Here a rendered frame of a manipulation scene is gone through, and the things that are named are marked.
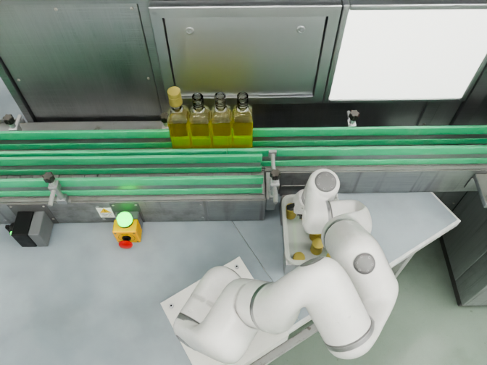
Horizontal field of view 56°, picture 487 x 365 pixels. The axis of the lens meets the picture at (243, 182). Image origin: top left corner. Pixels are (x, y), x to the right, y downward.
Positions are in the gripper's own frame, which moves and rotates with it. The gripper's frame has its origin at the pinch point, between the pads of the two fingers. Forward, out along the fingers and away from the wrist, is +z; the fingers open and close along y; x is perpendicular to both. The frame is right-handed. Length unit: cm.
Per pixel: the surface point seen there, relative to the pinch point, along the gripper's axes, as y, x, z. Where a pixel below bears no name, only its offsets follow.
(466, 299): -74, 19, 66
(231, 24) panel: 22, -40, -33
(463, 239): -73, -5, 60
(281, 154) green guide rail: 8.1, -15.6, -6.2
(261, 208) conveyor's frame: 13.4, -1.5, 2.2
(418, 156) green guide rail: -32.4, -16.5, -4.0
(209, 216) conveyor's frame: 29.1, 0.0, 5.9
